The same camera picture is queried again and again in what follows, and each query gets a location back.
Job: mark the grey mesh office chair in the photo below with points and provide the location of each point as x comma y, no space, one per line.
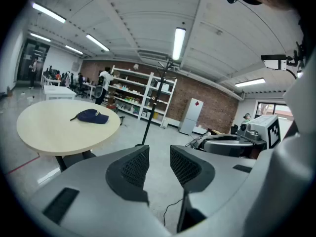
99,91

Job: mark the yellow bin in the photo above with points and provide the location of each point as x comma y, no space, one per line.
156,115

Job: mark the navy blue cap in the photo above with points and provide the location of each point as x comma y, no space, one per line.
91,116

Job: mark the white low table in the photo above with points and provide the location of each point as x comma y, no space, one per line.
59,91

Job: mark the window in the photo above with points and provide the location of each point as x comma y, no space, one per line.
274,108

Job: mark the ceiling tube light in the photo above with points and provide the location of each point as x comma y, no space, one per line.
40,37
249,82
97,42
74,49
179,43
49,12

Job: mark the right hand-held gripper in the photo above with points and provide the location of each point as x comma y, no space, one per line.
264,132

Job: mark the black coat rack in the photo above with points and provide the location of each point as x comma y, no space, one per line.
159,92

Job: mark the white metal shelving unit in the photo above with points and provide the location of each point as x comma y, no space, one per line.
163,100
128,91

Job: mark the round beige table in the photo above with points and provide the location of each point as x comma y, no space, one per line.
49,132

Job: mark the white box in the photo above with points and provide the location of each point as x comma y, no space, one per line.
165,87

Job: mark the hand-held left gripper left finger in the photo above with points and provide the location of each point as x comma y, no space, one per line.
93,206

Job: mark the white desk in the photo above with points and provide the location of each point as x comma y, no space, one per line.
50,80

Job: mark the black tablet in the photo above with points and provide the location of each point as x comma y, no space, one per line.
272,63

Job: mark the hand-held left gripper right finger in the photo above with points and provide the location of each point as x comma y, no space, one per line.
222,181

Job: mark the pale two-door fridge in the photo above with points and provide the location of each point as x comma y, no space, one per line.
191,117

